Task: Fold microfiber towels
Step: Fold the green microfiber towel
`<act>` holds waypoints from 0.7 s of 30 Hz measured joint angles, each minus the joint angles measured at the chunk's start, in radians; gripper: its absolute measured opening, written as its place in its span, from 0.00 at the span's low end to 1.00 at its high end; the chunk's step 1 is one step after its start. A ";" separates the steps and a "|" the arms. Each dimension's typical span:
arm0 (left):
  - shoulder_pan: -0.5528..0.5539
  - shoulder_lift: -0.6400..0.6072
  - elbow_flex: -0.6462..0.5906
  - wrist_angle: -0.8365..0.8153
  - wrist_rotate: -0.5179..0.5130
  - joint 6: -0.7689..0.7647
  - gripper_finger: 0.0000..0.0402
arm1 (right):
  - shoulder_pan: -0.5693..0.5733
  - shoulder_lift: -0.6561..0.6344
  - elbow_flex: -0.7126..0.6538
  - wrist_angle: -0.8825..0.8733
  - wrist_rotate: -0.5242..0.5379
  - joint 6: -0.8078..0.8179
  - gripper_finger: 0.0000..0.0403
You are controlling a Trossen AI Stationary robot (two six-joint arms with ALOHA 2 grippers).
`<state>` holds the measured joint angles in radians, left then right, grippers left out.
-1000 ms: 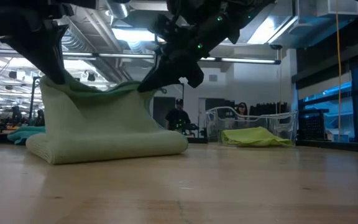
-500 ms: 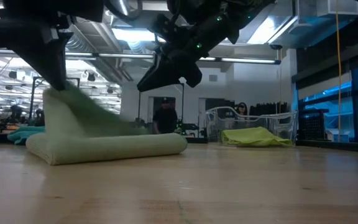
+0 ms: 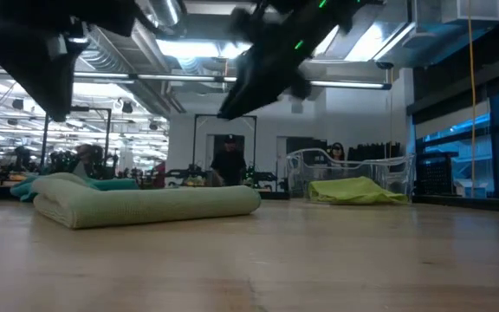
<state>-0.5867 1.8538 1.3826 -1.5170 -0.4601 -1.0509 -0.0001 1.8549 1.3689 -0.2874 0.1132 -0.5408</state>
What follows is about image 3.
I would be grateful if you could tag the person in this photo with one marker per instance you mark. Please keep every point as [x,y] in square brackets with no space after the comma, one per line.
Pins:
[228,164]
[337,151]

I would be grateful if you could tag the black flat base bar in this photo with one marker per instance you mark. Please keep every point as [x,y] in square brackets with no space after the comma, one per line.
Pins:
[273,196]

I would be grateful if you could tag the pale green microfiber towel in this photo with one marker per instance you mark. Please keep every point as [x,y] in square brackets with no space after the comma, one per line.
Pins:
[145,203]

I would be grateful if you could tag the white ceiling unit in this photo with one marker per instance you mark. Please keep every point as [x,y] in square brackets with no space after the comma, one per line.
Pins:
[479,11]

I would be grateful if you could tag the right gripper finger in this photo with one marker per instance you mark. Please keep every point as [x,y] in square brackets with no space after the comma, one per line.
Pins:
[262,78]

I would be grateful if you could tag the black background robot station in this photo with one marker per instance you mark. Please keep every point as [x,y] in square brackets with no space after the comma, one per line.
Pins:
[59,162]

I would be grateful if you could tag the black aluminium table frame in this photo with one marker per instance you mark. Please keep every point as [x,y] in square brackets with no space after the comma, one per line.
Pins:
[470,203]

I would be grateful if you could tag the long ceiling light tube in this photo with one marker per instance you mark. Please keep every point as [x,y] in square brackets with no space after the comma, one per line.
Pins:
[180,77]

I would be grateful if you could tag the black plastic crate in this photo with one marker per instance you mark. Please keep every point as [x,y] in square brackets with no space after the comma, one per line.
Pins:
[436,173]

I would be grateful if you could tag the lime green microfiber towel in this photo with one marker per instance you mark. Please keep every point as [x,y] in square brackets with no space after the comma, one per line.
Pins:
[353,190]

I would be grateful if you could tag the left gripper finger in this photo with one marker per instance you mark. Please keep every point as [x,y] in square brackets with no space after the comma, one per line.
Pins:
[37,69]

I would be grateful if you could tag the bright ceiling light panel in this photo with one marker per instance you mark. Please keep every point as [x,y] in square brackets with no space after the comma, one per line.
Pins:
[189,48]

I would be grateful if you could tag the clear plastic bin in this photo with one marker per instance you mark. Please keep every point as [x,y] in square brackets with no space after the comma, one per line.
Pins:
[301,169]

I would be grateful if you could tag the black stacked panels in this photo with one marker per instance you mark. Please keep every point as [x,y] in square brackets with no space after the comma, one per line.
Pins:
[375,151]

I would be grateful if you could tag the teal microfiber towel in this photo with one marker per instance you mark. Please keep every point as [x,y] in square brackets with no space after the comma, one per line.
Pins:
[115,184]

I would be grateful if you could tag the silver air duct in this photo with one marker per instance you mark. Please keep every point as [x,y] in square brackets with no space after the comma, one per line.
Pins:
[115,52]

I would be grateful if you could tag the black gantry frame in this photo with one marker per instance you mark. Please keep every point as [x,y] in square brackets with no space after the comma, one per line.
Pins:
[78,108]

